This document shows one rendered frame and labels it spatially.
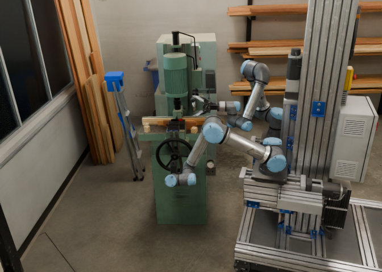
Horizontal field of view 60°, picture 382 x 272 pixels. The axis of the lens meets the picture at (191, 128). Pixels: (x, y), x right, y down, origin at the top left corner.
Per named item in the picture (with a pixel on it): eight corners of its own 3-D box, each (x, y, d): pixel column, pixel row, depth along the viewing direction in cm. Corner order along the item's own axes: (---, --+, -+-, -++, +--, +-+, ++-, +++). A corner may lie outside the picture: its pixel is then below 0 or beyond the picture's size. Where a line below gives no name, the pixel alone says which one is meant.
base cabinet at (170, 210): (156, 224, 296) (149, 155, 265) (164, 186, 348) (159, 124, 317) (207, 225, 293) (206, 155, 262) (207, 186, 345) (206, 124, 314)
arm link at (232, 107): (240, 114, 240) (240, 103, 236) (224, 114, 240) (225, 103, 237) (239, 110, 247) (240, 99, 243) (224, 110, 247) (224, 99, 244)
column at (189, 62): (167, 126, 292) (162, 43, 261) (170, 116, 312) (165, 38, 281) (193, 126, 290) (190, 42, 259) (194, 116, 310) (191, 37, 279)
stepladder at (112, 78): (129, 182, 358) (102, 78, 308) (133, 170, 381) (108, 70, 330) (144, 181, 357) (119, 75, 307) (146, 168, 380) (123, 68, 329)
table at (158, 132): (136, 146, 252) (135, 139, 249) (143, 129, 279) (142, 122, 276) (216, 146, 248) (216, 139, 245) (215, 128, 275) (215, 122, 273)
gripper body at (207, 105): (202, 102, 237) (219, 102, 236) (202, 100, 245) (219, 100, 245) (202, 112, 239) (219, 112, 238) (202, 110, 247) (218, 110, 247)
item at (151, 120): (142, 124, 273) (141, 119, 271) (142, 123, 275) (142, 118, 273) (215, 123, 270) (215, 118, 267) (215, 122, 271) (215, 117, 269)
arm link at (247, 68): (268, 126, 262) (251, 68, 230) (254, 120, 273) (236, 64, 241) (278, 116, 266) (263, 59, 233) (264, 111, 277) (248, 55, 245)
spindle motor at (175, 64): (163, 98, 252) (161, 57, 239) (166, 90, 268) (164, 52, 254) (187, 98, 251) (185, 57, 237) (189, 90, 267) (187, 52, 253)
